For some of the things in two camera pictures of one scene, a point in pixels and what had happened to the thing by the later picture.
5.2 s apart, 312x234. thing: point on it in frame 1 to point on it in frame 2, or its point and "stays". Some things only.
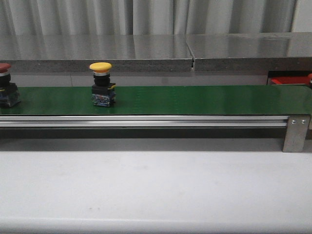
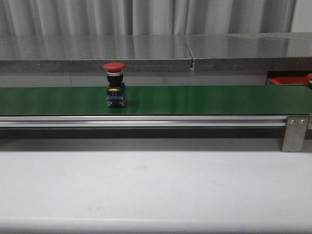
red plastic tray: x=289 y=80 stays
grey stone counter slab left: x=76 y=53 stays
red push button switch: x=9 y=93 to x=116 y=89
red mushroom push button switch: x=310 y=79 stays
